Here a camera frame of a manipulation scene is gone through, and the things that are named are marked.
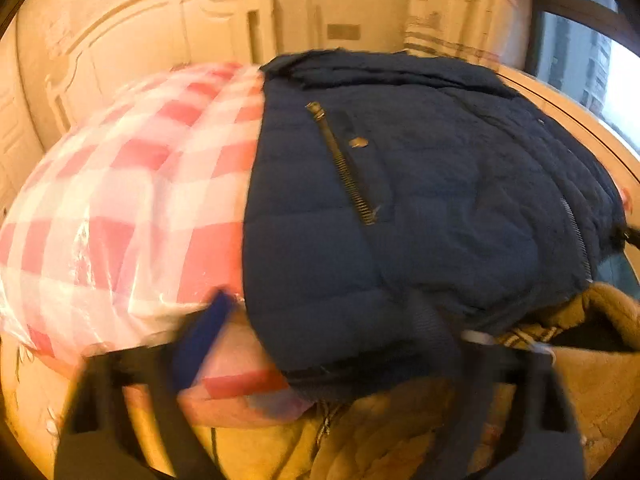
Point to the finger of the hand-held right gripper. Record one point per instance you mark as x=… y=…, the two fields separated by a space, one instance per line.
x=622 y=236

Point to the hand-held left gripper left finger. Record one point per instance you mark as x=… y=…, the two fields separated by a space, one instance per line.
x=202 y=340

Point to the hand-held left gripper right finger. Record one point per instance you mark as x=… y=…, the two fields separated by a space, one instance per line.
x=450 y=385

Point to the navy blue puffer jacket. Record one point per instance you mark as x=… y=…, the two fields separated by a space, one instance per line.
x=425 y=185

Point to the white window sill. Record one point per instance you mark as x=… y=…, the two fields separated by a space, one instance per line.
x=565 y=110

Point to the tan fleece coat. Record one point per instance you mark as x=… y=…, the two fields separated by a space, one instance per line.
x=600 y=385

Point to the pink checkered quilt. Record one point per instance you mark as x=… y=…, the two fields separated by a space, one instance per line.
x=125 y=200

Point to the yellow floral bed sheet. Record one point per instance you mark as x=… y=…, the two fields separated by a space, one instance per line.
x=40 y=410

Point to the dark framed window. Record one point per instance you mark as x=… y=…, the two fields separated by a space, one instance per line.
x=575 y=60

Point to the printed beige curtain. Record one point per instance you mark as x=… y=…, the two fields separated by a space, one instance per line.
x=465 y=5

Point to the white wardrobe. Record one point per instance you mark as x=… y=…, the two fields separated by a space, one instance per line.
x=17 y=125

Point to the white wooden headboard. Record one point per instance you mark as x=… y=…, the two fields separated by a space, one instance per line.
x=150 y=35

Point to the gold wall socket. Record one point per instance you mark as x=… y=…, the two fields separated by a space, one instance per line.
x=343 y=31

